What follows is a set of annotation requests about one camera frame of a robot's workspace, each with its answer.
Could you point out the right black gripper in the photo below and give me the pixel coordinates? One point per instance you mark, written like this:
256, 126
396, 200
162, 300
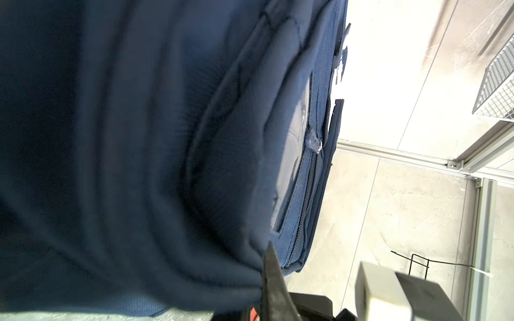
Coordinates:
315, 307

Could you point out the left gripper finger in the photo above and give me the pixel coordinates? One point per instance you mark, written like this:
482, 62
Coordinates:
276, 303

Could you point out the navy blue backpack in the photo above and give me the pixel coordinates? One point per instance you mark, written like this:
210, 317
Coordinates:
151, 150

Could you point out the red leather wallet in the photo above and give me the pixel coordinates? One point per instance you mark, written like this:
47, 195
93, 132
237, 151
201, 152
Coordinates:
253, 316

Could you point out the black wire hook rack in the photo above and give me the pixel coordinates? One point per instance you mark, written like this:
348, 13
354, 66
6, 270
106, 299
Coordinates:
418, 260

